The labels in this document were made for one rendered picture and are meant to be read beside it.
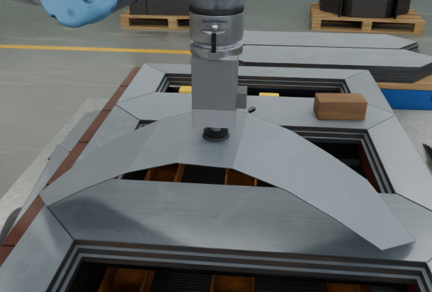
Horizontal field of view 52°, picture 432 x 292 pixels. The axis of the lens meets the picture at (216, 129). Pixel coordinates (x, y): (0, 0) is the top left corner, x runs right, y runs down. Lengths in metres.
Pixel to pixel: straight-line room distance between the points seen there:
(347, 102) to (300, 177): 0.50
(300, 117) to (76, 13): 0.76
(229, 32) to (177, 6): 4.63
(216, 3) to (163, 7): 4.68
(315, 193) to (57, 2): 0.42
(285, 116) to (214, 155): 0.54
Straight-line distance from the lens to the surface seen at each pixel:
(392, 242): 0.74
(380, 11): 5.40
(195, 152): 0.66
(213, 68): 0.61
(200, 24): 0.60
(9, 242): 0.86
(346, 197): 0.73
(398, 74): 1.63
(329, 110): 1.15
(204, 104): 0.63
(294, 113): 1.18
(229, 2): 0.59
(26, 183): 1.28
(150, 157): 0.68
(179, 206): 0.83
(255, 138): 0.71
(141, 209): 0.83
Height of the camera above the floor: 1.35
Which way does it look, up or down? 28 degrees down
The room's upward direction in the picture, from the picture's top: straight up
